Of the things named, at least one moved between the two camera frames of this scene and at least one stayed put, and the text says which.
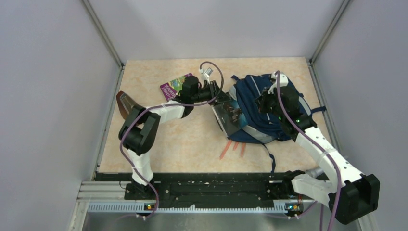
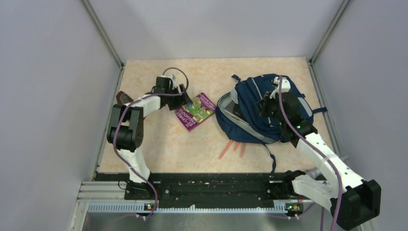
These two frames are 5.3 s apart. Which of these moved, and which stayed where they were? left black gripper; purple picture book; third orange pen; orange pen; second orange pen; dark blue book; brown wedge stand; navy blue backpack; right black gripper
Moved: purple picture book; dark blue book; navy blue backpack; left black gripper
Stayed: brown wedge stand; orange pen; third orange pen; second orange pen; right black gripper
